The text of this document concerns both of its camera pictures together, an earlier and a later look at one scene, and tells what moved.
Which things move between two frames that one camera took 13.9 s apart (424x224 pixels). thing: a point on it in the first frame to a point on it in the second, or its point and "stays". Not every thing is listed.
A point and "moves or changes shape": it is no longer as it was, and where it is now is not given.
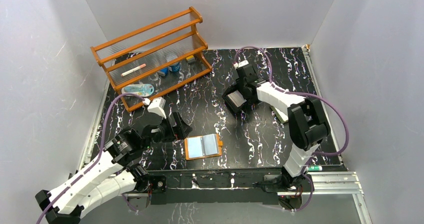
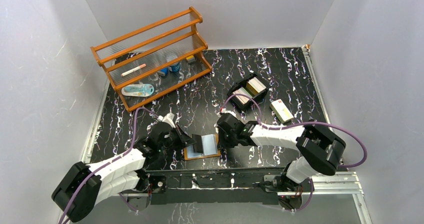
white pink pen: [131, 71] stays
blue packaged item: [141, 90] stays
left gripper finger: [181, 130] to [184, 138]
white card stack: [237, 98] moves or changes shape
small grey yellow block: [190, 59] stays
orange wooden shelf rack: [151, 61] stays
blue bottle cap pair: [175, 68] stays
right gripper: [241, 83] to [222, 143]
